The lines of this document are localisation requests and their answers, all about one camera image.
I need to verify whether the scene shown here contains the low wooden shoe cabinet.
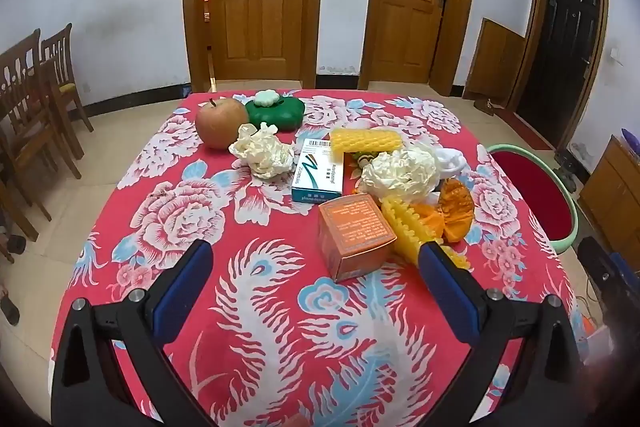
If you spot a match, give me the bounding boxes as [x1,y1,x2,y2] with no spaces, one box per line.
[467,18,527,102]

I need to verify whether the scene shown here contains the white foam net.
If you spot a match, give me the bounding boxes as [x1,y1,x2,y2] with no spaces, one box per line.
[360,146,442,202]

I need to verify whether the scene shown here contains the white paper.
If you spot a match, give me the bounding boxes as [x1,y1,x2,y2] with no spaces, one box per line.
[229,123,296,180]

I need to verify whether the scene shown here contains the wooden chair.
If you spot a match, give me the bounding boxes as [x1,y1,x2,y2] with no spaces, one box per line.
[0,28,83,208]
[40,23,95,160]

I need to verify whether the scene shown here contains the wooden door frame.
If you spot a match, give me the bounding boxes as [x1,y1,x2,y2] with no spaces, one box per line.
[181,0,328,94]
[507,0,611,152]
[359,0,480,96]

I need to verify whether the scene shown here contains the green clover-shaped container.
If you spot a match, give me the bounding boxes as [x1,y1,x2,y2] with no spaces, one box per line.
[245,90,306,132]

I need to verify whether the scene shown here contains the white plastic bag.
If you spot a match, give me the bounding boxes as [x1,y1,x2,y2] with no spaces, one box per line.
[435,147,471,180]

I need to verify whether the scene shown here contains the orange cardboard box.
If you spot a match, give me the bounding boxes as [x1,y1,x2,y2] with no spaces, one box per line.
[318,194,398,284]

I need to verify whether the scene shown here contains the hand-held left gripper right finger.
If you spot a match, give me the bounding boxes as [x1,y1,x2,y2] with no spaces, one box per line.
[419,241,586,427]

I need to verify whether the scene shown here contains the wooden side cabinet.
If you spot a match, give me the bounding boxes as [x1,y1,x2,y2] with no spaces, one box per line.
[579,134,640,258]

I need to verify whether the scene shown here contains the red floral tablecloth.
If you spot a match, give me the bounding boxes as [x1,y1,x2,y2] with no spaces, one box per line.
[50,89,588,427]

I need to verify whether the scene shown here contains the red door mat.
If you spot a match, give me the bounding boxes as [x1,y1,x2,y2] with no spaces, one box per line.
[492,104,553,151]

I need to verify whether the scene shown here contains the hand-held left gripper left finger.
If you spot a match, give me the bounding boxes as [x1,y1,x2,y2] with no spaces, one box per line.
[50,239,216,427]

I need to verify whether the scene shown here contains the yellow foam net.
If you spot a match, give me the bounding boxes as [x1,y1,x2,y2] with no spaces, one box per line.
[329,129,403,155]
[381,197,472,272]

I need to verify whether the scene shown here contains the red apple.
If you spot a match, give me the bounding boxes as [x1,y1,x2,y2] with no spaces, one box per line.
[195,98,249,151]

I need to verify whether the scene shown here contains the grey shoe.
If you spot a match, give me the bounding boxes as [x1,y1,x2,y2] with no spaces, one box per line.
[556,150,582,172]
[559,170,582,194]

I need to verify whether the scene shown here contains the white medicine box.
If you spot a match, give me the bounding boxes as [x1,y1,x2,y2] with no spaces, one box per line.
[291,138,346,206]

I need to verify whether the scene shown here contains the dark entrance door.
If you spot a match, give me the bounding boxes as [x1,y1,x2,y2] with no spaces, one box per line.
[517,0,601,148]

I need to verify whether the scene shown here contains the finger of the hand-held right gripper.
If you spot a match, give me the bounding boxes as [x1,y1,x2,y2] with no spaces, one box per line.
[578,237,623,295]

